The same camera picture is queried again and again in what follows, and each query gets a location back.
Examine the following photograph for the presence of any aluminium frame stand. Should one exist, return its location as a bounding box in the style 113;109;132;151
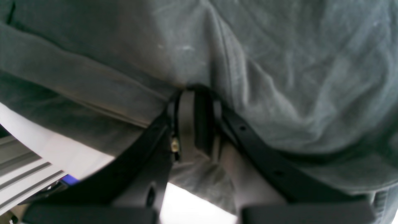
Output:
0;127;66;214

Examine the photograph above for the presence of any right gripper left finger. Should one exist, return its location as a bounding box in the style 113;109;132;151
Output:
22;91;195;224

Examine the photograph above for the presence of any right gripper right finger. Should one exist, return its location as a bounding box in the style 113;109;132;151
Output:
194;87;376;224

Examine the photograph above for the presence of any dark grey t-shirt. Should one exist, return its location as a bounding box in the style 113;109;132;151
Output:
1;0;397;224

